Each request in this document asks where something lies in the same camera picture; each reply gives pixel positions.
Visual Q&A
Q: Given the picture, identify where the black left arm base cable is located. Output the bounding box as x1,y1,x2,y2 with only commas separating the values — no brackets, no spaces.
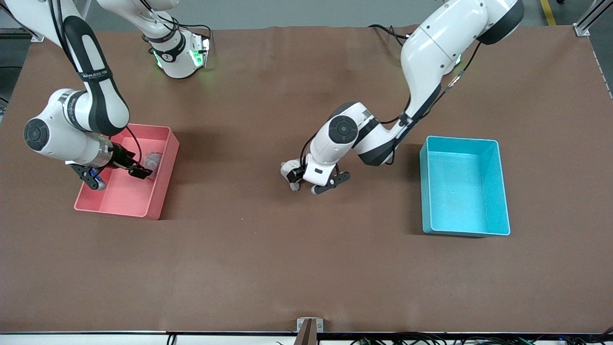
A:
368,24,410,41

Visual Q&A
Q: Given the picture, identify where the black arm base cable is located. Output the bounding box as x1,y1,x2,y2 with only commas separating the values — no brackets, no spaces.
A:
368,24,410,41
141,0,214,53

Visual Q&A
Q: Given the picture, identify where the blue plastic box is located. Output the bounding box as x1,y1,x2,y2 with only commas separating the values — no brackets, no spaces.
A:
420,136,511,238

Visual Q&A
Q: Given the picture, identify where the black arm wrist cable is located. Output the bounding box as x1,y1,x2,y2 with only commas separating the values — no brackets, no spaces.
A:
300,41,482,169
48,0,144,168

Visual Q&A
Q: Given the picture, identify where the brown table mat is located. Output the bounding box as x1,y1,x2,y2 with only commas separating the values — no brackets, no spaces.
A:
0,24,613,334

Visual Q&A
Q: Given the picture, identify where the pink plastic box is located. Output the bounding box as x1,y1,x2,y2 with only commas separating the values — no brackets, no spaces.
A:
74,121,180,220

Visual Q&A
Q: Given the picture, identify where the grey plush toy white belly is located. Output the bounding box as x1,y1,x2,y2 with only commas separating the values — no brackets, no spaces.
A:
281,161,303,192

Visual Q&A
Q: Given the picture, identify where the silver metal bracket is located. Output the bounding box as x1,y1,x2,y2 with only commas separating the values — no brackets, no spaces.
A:
296,317,324,333

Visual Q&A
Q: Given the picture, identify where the black right arm base cable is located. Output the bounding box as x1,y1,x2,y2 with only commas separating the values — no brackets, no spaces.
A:
141,0,214,53

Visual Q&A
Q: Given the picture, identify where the aluminium frame profile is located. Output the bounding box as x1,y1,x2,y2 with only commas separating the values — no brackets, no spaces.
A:
575,0,613,37
0,26,47,43

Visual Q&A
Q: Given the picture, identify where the black right arm wrist cable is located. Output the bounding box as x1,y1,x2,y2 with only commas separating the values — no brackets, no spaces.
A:
48,0,144,168

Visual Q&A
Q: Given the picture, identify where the black left arm wrist cable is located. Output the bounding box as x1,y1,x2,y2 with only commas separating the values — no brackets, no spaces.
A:
300,41,482,169

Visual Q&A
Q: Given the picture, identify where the brown support post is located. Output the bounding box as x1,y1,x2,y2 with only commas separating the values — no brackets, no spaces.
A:
293,319,319,345

